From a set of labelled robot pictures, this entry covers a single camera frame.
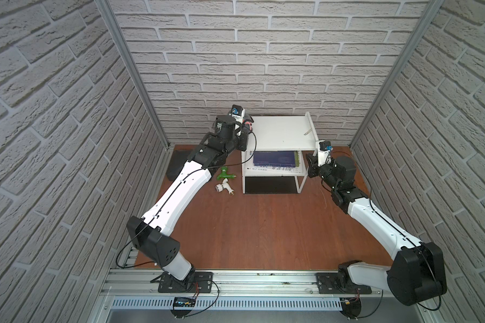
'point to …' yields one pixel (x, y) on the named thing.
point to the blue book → (274, 158)
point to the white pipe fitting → (224, 185)
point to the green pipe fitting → (224, 175)
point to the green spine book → (297, 161)
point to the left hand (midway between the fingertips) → (235, 124)
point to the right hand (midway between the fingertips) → (309, 154)
